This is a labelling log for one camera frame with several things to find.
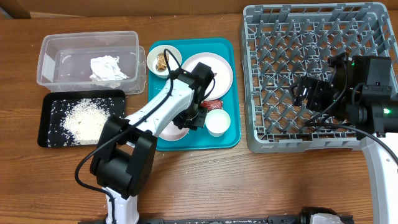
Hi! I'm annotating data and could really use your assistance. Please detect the red foil snack wrapper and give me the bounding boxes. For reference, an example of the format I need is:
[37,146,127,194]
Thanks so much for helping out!
[201,100,223,111]

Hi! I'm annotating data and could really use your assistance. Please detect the pink bowl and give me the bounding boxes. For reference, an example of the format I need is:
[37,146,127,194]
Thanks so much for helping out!
[159,122,189,141]

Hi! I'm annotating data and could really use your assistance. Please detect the small white bowl with scraps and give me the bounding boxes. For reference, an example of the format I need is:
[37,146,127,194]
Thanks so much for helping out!
[147,45,182,78]

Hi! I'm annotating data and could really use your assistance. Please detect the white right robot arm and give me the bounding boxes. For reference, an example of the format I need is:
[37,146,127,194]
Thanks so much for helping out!
[289,53,397,223]

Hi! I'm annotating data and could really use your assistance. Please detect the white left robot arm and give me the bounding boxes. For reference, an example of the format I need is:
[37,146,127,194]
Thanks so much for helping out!
[90,62,215,223]

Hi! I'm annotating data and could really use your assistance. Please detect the grey dishwasher rack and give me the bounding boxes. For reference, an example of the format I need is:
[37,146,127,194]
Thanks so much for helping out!
[240,2,397,153]

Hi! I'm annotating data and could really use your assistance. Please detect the teal plastic tray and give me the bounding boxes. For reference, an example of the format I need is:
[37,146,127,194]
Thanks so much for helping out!
[150,38,241,151]

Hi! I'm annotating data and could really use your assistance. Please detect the pale green cup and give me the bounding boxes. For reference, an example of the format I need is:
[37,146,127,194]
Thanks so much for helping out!
[205,109,231,137]

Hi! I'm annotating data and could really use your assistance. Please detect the white round plate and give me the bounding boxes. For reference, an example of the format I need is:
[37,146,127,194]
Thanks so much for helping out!
[182,52,233,101]

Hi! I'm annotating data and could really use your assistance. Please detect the crumpled white tissue in bin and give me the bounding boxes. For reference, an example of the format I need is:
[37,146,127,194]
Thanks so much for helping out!
[90,55,128,81]

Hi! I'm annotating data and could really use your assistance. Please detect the spilled white rice pile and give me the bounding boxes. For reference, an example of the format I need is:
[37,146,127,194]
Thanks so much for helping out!
[60,98,110,146]

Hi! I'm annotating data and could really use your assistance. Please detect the clear plastic bin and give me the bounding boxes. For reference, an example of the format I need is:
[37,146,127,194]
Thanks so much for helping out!
[36,31,146,95]

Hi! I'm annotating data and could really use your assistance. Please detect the black tray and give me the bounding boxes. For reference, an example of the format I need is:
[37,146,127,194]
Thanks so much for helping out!
[37,90,126,147]

